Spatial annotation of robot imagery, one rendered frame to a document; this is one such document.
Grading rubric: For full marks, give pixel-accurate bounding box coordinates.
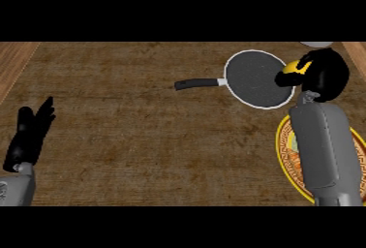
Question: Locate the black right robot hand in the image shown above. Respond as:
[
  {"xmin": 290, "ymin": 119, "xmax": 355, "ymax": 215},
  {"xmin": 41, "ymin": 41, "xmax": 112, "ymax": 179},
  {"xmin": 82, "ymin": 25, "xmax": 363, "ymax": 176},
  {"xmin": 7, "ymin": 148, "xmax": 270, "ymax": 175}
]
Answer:
[{"xmin": 274, "ymin": 47, "xmax": 349, "ymax": 104}]

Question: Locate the yellow rimmed patterned plate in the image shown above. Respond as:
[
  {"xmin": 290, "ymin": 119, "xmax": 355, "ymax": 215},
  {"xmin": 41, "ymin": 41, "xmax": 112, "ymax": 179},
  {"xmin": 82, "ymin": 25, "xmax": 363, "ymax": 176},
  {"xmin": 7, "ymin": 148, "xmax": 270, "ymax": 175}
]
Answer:
[{"xmin": 274, "ymin": 113, "xmax": 366, "ymax": 205}]

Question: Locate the pale grey round object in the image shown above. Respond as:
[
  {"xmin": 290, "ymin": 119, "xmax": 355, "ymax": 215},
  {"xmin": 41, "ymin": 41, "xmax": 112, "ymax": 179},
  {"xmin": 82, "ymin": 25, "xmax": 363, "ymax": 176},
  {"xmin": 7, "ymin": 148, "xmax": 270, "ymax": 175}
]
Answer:
[{"xmin": 298, "ymin": 42, "xmax": 333, "ymax": 48}]

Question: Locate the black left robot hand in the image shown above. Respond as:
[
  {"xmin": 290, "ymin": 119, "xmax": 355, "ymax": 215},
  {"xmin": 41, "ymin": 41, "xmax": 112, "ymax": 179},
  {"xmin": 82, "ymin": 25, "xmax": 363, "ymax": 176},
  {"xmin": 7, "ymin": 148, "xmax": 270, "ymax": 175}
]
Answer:
[{"xmin": 1, "ymin": 96, "xmax": 57, "ymax": 173}]

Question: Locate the yellow lemon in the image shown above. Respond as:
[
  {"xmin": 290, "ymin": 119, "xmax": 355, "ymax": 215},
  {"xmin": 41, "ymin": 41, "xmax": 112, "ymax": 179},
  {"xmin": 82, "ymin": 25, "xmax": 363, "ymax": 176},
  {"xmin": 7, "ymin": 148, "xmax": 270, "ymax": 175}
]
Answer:
[{"xmin": 281, "ymin": 59, "xmax": 311, "ymax": 76}]

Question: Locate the black frying pan white rim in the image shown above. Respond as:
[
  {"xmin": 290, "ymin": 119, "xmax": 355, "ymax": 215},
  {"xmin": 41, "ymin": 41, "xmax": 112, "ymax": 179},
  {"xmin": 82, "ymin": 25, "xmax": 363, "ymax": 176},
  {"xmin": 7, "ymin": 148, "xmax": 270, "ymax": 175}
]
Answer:
[{"xmin": 172, "ymin": 49, "xmax": 298, "ymax": 110}]

